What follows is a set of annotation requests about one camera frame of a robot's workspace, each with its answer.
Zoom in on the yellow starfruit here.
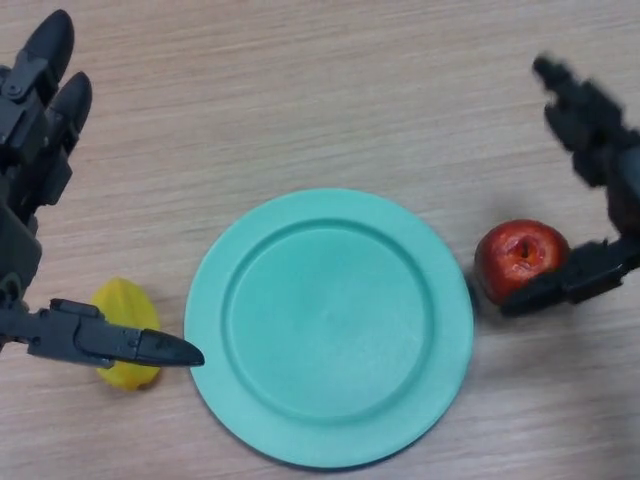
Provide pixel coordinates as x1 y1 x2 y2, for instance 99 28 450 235
90 277 162 392

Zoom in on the green round plate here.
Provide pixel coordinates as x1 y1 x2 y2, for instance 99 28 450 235
184 187 475 457

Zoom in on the red apple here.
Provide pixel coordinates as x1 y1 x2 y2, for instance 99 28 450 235
473 218 571 305

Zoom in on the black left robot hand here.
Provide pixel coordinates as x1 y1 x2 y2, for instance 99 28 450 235
0 9 206 376

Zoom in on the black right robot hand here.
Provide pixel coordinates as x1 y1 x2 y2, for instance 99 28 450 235
500 53 640 317

